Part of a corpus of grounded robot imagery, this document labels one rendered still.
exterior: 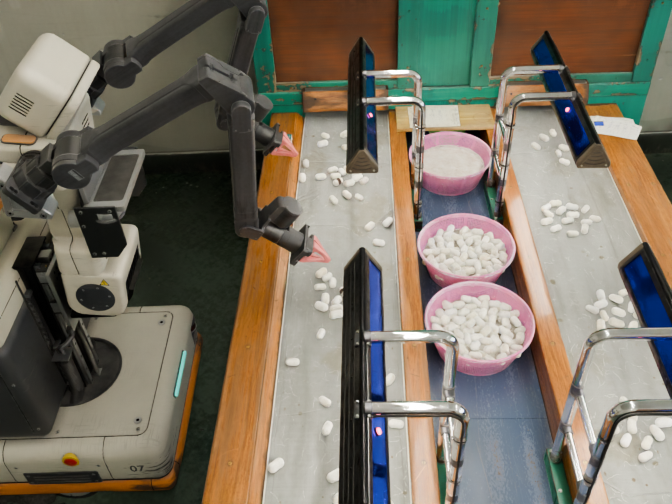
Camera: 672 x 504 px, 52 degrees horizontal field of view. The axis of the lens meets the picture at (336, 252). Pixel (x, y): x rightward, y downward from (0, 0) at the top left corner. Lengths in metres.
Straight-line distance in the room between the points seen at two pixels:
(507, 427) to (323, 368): 0.44
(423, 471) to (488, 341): 0.41
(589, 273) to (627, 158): 0.54
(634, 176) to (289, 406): 1.28
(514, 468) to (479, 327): 0.36
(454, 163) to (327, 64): 0.56
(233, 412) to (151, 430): 0.66
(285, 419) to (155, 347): 0.93
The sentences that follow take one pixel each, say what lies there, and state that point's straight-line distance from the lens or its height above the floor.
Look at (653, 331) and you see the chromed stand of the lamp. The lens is 1.31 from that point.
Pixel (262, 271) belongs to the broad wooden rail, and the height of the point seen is 0.76.
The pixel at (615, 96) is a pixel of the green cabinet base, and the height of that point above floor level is 0.79.
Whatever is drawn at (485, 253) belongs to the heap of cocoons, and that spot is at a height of 0.73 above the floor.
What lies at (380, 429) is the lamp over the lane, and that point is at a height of 1.08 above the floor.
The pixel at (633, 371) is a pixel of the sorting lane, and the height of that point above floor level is 0.74.
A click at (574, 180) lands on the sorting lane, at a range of 2.28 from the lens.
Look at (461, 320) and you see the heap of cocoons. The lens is 1.77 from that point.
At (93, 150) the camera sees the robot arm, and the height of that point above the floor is 1.28.
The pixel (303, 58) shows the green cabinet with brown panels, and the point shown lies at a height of 0.96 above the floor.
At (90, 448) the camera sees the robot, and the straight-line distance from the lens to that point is 2.25.
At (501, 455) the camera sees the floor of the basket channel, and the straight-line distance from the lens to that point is 1.63.
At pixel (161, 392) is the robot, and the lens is 2.29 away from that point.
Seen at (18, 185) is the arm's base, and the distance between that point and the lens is 1.61.
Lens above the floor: 2.04
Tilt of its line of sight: 42 degrees down
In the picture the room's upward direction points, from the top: 3 degrees counter-clockwise
